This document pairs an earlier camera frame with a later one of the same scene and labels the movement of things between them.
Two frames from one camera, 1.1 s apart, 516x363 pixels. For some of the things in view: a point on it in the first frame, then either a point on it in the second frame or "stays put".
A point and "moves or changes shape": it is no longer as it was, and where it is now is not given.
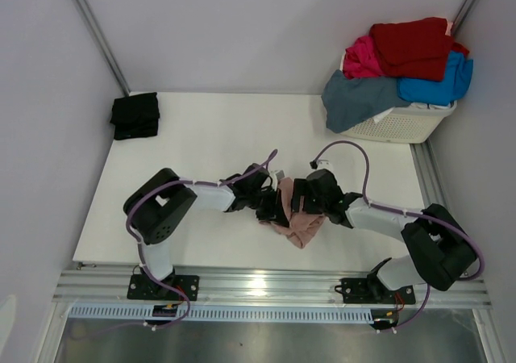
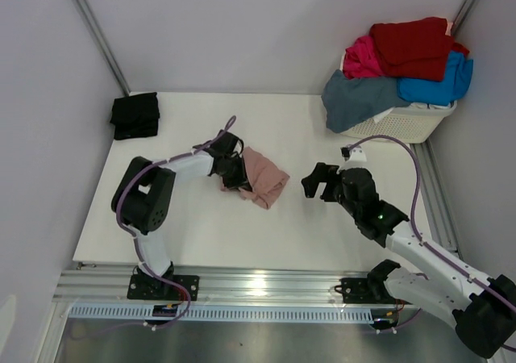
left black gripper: [275, 212] to [240, 180]
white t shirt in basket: [430, 106] stays put
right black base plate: [372, 290] stays put
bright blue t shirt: [456, 77] stays put
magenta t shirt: [363, 60] stays put
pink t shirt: [302, 226] moves or changes shape
